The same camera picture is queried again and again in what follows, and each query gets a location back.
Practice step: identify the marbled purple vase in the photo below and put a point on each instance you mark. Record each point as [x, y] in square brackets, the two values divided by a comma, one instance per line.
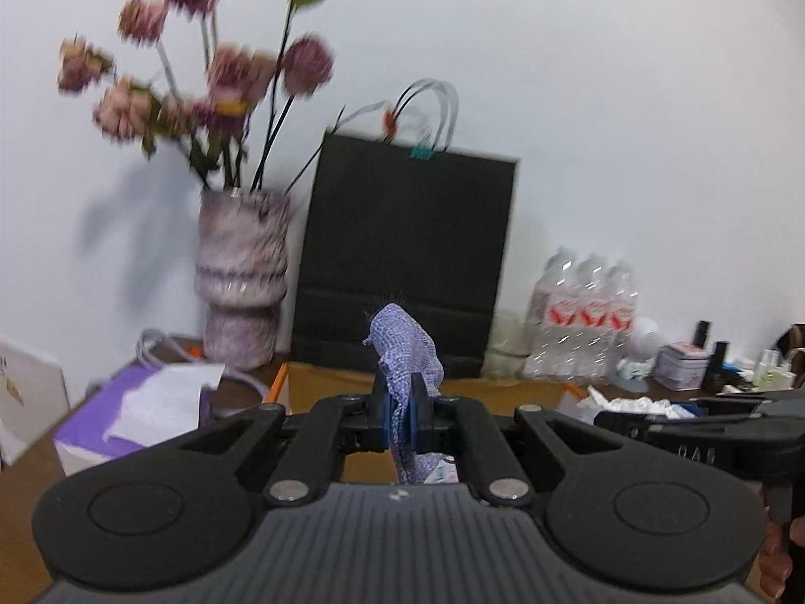
[242, 277]

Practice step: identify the translucent plastic container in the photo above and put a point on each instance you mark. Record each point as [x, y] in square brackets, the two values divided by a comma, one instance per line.
[506, 346]

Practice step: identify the dried pink flower bouquet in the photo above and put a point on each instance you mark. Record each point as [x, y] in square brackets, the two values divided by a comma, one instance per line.
[302, 63]

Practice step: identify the short black bottle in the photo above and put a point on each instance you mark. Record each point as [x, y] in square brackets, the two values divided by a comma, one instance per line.
[702, 332]

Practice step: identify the tall black bottle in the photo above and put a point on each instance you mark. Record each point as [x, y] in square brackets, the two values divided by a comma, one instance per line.
[717, 365]

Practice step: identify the white cardboard box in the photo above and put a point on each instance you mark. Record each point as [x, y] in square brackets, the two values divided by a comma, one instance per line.
[28, 396]

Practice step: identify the pile of packets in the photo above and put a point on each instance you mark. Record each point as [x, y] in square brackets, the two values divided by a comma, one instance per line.
[443, 470]

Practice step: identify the pack of water bottles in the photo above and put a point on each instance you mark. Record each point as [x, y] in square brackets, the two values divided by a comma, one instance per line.
[578, 321]

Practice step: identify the blue checked cloth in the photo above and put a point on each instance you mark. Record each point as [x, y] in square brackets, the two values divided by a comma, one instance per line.
[402, 340]

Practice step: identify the black paper bag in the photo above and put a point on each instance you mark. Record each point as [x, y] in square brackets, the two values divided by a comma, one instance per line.
[409, 233]

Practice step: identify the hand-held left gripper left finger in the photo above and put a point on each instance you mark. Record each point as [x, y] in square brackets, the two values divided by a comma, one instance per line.
[389, 421]

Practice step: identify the white round lamp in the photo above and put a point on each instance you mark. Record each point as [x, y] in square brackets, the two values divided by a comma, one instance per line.
[644, 343]

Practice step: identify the person's right hand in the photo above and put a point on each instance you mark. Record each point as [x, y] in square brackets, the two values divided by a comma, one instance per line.
[777, 563]

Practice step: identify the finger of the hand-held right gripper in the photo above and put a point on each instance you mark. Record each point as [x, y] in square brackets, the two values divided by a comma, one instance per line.
[635, 429]
[729, 404]

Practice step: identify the orange cardboard box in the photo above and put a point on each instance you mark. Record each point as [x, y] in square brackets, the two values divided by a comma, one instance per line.
[339, 384]

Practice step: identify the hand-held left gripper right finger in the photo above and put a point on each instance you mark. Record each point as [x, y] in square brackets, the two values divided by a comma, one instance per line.
[416, 421]

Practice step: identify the teal binder clip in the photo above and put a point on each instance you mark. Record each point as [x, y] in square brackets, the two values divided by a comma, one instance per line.
[420, 153]

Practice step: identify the grey tin box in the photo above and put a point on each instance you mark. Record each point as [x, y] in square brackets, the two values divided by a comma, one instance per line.
[680, 365]

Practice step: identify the orange binder clip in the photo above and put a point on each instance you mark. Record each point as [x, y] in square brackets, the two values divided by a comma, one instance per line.
[390, 121]

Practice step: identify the crumpled white plastic bag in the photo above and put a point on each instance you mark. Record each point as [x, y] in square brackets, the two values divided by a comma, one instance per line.
[629, 404]

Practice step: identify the purple tissue box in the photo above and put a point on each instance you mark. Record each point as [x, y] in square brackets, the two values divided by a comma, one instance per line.
[94, 428]

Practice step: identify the brown handbag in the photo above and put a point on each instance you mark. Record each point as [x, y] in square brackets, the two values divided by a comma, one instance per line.
[795, 336]

